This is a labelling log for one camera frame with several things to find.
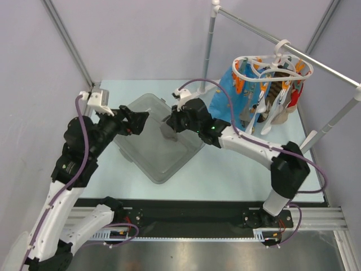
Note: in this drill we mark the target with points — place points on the white metal drying rack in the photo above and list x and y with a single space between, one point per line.
217 9

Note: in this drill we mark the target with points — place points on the white round clip hanger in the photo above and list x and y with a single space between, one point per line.
279 66

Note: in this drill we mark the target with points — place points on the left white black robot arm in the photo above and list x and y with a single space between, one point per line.
85 141

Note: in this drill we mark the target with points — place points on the grey sock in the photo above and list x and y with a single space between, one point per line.
168 128

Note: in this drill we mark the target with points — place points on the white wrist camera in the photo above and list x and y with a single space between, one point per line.
183 96
97 100

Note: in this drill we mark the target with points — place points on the beige sock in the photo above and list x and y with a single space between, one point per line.
283 116

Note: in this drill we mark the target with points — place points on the orange clothes clip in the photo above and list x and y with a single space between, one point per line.
263 87
239 83

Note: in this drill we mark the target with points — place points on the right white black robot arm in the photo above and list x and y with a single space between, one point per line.
287 165

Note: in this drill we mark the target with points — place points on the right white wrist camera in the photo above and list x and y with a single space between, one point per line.
183 96

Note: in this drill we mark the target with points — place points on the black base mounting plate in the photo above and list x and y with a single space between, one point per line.
170 219

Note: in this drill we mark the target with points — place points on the clear grey plastic bin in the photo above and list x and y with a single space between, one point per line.
150 152

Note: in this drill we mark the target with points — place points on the white black striped sock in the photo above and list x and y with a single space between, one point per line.
260 108

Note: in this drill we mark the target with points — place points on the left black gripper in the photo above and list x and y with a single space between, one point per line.
136 122

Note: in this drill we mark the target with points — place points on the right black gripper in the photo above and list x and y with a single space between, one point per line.
177 121

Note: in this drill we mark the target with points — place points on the white slotted cable duct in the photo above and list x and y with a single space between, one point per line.
110 235

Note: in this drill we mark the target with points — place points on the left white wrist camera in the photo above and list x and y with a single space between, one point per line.
97 100

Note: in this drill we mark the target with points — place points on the brown striped sock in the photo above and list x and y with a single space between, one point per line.
273 92

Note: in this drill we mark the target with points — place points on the blue cartoon print sock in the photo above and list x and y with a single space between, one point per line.
244 104

